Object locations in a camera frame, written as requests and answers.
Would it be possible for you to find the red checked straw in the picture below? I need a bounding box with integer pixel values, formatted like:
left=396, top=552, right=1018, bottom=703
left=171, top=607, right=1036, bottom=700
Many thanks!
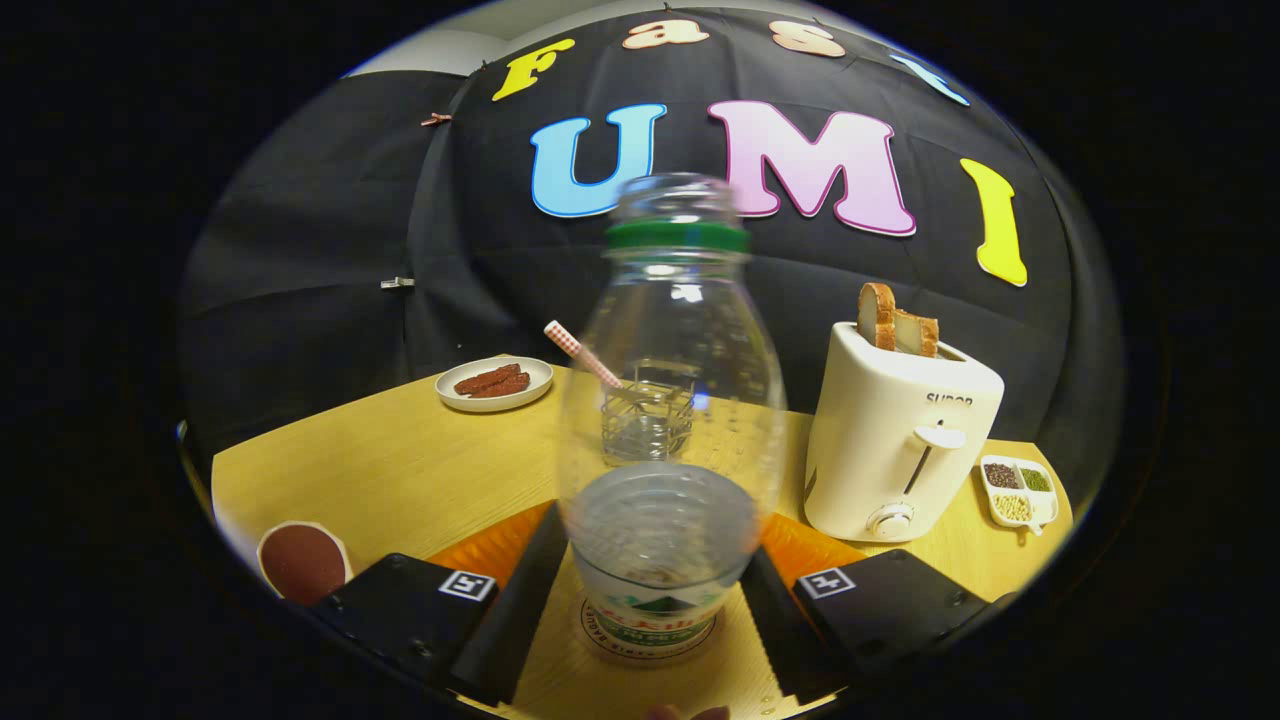
left=544, top=320, right=623, bottom=390

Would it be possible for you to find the round cork coaster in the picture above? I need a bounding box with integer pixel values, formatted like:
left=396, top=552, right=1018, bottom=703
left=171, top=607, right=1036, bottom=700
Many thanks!
left=578, top=592, right=718, bottom=664

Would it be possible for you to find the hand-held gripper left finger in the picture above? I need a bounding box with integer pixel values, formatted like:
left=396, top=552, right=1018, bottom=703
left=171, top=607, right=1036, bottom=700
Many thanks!
left=312, top=500, right=569, bottom=708

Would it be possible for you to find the clear ribbed glass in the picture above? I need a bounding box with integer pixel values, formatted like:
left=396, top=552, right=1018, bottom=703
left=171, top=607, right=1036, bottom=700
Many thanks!
left=600, top=360, right=697, bottom=467

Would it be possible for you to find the cream cup wooden handle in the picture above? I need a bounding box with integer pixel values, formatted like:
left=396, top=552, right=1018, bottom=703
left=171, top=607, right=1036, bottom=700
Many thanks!
left=257, top=520, right=354, bottom=607

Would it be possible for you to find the small white plate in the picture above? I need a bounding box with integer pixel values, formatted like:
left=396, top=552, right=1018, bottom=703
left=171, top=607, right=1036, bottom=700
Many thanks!
left=435, top=356, right=554, bottom=413

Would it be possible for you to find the wooden table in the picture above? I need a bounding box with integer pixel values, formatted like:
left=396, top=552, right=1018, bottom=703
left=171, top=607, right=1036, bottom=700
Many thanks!
left=210, top=355, right=1076, bottom=720

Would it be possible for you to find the white divided bean dish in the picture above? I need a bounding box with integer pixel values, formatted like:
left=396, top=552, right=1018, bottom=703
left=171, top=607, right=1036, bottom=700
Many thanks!
left=979, top=455, right=1059, bottom=536

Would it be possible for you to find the black backdrop cloth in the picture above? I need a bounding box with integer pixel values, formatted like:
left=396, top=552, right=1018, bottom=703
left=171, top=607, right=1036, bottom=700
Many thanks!
left=180, top=5, right=1126, bottom=561

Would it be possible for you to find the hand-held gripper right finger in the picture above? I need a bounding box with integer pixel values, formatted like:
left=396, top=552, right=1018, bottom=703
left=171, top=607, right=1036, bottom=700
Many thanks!
left=740, top=512, right=1016, bottom=706

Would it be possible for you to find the clear plastic bottle green ring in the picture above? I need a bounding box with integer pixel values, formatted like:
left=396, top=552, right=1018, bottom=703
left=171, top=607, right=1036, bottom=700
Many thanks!
left=558, top=173, right=788, bottom=646

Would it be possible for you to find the white toaster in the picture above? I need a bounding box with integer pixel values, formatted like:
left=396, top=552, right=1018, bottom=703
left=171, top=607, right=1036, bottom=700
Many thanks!
left=803, top=322, right=1005, bottom=543

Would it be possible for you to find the toast slice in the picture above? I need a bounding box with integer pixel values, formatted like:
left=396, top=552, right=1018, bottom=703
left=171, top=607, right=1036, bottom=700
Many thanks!
left=893, top=308, right=941, bottom=359
left=857, top=282, right=899, bottom=351

